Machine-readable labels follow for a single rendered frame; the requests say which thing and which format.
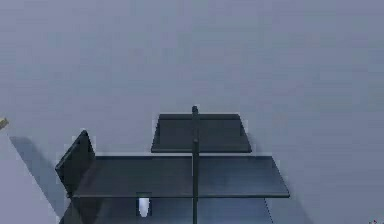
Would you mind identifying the black shelf unit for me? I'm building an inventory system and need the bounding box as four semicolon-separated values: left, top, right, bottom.
54;105;291;224

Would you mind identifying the white rounded object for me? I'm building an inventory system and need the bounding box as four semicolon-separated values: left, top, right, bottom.
138;197;151;218

